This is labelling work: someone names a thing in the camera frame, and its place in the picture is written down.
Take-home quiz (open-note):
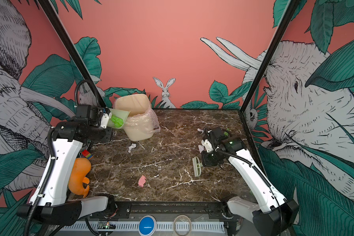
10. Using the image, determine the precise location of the small circuit board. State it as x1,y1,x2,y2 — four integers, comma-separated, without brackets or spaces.
97,221,117,231

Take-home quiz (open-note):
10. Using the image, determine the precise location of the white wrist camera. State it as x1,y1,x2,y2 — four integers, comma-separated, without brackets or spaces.
201,139,214,153
100,113,112,129

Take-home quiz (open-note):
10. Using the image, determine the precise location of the large green paper scrap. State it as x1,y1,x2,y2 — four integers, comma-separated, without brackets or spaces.
111,116,124,128

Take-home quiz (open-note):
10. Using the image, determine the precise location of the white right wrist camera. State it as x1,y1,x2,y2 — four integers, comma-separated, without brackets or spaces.
201,139,214,153

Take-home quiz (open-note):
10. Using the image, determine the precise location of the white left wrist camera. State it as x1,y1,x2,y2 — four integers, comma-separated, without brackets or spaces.
100,113,112,129

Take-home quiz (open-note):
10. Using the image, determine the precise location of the pale green hand brush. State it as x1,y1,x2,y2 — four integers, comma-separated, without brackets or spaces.
192,156,203,177

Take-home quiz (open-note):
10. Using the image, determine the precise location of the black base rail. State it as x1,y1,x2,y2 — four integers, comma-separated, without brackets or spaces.
111,201,241,221

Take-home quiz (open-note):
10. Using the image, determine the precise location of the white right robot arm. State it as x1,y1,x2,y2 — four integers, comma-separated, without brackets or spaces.
193,127,299,236

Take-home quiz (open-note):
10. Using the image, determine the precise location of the pink paper scrap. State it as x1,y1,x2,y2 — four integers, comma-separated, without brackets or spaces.
138,176,147,187

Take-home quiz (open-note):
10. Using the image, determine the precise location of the cream trash bin with bag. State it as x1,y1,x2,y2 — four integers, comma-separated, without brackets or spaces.
115,94,160,142

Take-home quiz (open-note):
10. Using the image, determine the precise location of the colourful toy brick block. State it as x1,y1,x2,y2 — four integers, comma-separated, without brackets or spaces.
81,150,93,160

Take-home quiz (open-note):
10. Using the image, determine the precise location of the black left frame post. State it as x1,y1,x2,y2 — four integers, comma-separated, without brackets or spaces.
37,0,106,108

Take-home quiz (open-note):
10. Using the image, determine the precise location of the black right frame post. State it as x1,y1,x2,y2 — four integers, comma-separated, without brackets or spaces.
240,0,300,114

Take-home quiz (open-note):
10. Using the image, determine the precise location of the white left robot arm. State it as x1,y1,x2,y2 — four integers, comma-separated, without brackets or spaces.
17,104,118,236

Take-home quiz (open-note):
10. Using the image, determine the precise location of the orange duck toy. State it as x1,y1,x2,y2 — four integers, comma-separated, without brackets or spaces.
68,158,91,198

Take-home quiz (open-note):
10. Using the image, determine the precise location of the black frame post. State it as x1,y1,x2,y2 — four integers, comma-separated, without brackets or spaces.
240,0,300,114
37,0,106,108

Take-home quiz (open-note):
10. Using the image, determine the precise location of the pale green dustpan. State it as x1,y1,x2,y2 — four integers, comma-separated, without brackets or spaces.
107,108,130,129

